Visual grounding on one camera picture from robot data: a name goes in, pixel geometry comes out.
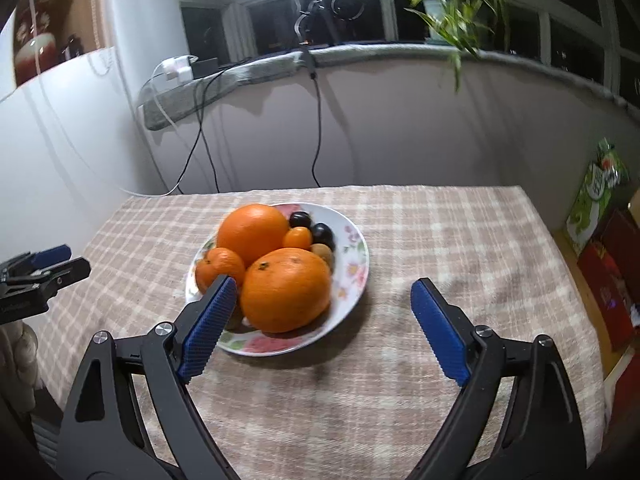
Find orange mandarin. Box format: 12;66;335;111
195;247;246;295

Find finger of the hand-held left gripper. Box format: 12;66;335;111
0;244;72;283
0;256;92;301

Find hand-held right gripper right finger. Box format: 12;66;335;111
407;277;588;480

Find red and white vase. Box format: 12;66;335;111
14;7;57;86

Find thin white hanging cable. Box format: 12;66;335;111
27;0;151;196

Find white plug chargers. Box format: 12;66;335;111
160;55;198;82

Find white framed window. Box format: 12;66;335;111
175;0;640;111

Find black power adapter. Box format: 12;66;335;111
192;58;221;80

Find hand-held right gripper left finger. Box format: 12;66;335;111
55;275;241;480

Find floral white plate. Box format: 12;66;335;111
185;202;370;357

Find large smooth orange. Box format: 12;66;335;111
216;203;291;268

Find black ring light cable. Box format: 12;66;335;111
311;77;323;188

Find black container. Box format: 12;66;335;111
60;34;83;61

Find white plant pot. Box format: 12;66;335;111
424;0;453;43

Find large orange with dark stem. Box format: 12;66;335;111
240;247;333;333

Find black power cable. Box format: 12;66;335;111
172;65;251;196
197;77;223;193

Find white charger cable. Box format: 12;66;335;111
137;60;181;196

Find spider plant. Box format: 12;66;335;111
392;0;516;93

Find small orange kumquat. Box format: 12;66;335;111
283;226;314;252

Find green carton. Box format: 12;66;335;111
565;137;630;256

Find checked beige tablecloth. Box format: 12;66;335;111
35;185;608;480

